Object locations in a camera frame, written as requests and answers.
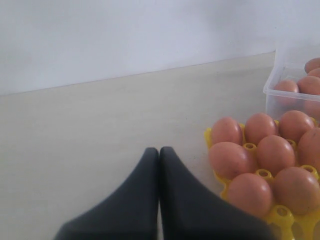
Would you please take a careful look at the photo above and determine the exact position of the brown egg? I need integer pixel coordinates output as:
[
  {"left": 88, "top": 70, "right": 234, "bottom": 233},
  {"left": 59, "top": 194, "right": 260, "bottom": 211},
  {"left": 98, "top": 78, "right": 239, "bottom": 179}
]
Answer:
[
  {"left": 274, "top": 79, "right": 300, "bottom": 107},
  {"left": 307, "top": 68, "right": 320, "bottom": 78},
  {"left": 278, "top": 110, "right": 315, "bottom": 144},
  {"left": 297, "top": 76, "right": 320, "bottom": 95},
  {"left": 226, "top": 173, "right": 273, "bottom": 218},
  {"left": 297, "top": 127, "right": 320, "bottom": 173},
  {"left": 256, "top": 135, "right": 296, "bottom": 176},
  {"left": 244, "top": 112, "right": 278, "bottom": 145},
  {"left": 303, "top": 94, "right": 320, "bottom": 119},
  {"left": 304, "top": 57, "right": 320, "bottom": 74},
  {"left": 210, "top": 116, "right": 243, "bottom": 145},
  {"left": 208, "top": 142, "right": 258, "bottom": 180},
  {"left": 273, "top": 167, "right": 320, "bottom": 215}
]

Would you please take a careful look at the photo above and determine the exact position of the yellow plastic egg tray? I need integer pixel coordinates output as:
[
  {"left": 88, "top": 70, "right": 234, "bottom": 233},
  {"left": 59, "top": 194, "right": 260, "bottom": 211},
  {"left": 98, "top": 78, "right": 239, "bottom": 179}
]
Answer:
[{"left": 204, "top": 123, "right": 320, "bottom": 240}]

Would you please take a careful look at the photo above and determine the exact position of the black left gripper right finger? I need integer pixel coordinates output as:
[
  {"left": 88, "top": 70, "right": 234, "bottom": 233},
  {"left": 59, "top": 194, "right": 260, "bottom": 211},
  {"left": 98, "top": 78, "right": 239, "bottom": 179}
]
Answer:
[{"left": 159, "top": 146, "right": 275, "bottom": 240}]

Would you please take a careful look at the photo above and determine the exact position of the clear plastic container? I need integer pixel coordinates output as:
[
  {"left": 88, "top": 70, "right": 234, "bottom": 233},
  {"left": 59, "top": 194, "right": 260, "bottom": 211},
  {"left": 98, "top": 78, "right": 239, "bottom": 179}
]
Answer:
[{"left": 263, "top": 42, "right": 320, "bottom": 121}]

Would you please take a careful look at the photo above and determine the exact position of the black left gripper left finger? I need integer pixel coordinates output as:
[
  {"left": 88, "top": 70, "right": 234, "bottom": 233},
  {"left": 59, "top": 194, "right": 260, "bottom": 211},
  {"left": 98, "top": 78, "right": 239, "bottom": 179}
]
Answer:
[{"left": 55, "top": 147, "right": 159, "bottom": 240}]

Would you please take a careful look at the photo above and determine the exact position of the brown egg top back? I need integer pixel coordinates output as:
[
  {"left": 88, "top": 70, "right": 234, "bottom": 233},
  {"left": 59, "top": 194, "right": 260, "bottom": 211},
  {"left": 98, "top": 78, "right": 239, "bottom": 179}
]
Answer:
[{"left": 304, "top": 57, "right": 320, "bottom": 74}]

